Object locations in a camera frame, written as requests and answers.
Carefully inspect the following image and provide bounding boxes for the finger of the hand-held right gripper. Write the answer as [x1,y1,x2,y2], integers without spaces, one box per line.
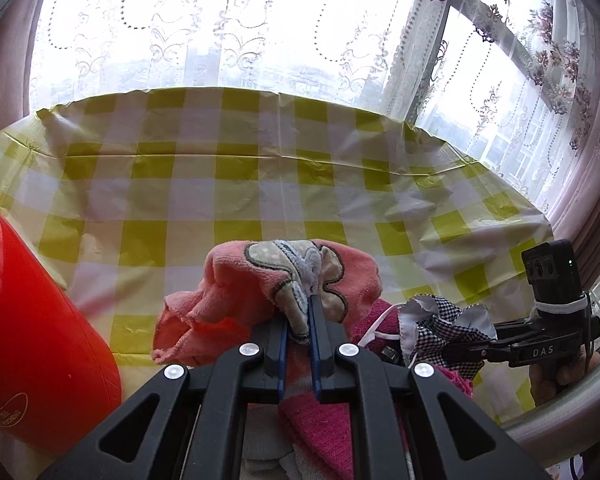
[442,342,513,367]
[492,321,536,343]

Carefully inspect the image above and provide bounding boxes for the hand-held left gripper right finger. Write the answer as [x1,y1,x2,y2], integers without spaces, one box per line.
[307,295,551,480]

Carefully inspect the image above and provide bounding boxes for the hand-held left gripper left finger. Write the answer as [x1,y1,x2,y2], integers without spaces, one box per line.
[40,321,289,480]

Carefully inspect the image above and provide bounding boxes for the black white checked face mask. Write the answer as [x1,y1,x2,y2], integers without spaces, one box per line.
[357,294,498,382]

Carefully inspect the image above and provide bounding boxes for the pink applique towel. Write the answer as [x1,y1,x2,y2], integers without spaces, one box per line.
[151,238,385,367]

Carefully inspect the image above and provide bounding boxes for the person's right hand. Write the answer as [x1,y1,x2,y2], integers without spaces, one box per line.
[528,350,600,406]

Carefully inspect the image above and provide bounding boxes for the magenta knit cloth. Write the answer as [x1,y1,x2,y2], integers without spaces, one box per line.
[279,299,475,480]

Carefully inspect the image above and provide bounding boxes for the pale grey cloth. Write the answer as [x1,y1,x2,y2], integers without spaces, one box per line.
[242,402,306,480]

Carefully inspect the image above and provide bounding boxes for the pink paisley curtain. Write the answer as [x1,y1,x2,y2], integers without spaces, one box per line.
[547,35,600,286]

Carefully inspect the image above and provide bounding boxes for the yellow checked plastic tablecloth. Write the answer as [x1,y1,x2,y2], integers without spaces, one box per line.
[0,87,556,480]

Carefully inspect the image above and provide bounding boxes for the floral embroidered sheer curtain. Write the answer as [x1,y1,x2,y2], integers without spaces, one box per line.
[385,0,600,216]

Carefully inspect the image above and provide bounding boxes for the red thermos bottle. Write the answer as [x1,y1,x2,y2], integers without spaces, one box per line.
[0,199,123,438]

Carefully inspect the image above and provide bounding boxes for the plain pink curtain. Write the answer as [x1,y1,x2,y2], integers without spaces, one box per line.
[0,0,68,143]

